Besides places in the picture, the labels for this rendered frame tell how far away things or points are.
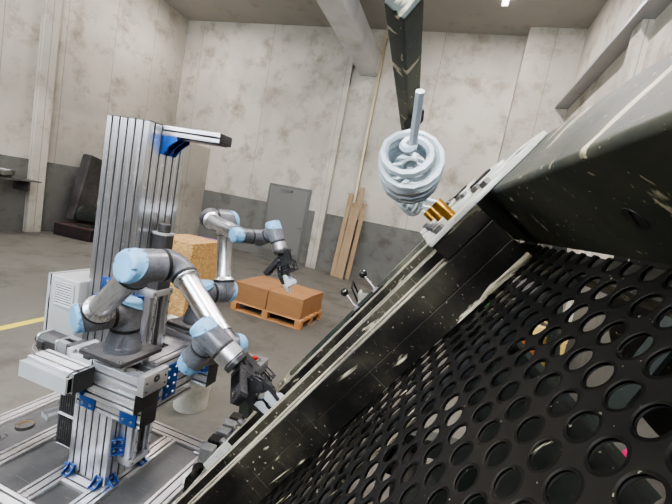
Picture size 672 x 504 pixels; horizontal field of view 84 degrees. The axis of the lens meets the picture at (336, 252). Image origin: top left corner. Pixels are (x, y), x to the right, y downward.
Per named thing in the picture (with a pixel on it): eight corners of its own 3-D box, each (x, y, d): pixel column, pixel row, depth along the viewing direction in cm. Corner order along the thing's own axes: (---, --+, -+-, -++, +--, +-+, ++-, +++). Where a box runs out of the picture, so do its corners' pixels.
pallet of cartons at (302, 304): (322, 316, 617) (327, 290, 612) (304, 332, 528) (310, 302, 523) (253, 298, 645) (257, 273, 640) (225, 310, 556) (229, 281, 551)
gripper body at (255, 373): (278, 376, 109) (250, 346, 110) (267, 389, 101) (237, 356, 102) (262, 393, 111) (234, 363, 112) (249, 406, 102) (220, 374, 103)
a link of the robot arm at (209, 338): (200, 326, 113) (213, 309, 110) (224, 352, 112) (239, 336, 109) (181, 337, 106) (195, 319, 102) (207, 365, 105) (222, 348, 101)
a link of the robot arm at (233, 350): (226, 345, 102) (208, 365, 104) (237, 357, 102) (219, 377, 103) (238, 337, 109) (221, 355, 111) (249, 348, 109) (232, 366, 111)
